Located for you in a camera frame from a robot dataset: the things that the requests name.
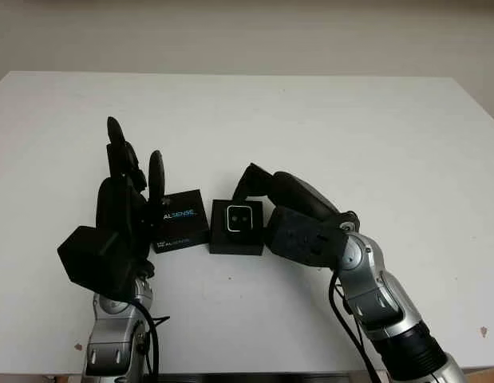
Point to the black RealSense box lid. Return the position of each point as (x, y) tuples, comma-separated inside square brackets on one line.
[(186, 223)]

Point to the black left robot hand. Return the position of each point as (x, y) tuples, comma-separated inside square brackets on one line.
[(119, 207)]

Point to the small silver depth camera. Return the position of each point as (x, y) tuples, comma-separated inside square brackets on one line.
[(239, 217)]

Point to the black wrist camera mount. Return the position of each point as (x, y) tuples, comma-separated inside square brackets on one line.
[(302, 239), (95, 259)]

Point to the black open camera box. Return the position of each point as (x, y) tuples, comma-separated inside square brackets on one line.
[(234, 243)]

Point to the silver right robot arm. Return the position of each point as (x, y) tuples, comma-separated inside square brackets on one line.
[(386, 287)]

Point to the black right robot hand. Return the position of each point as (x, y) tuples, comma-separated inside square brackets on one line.
[(298, 195)]

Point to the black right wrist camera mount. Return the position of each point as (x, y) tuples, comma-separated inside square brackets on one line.
[(302, 239)]

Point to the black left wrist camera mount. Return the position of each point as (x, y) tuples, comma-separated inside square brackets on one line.
[(95, 259)]

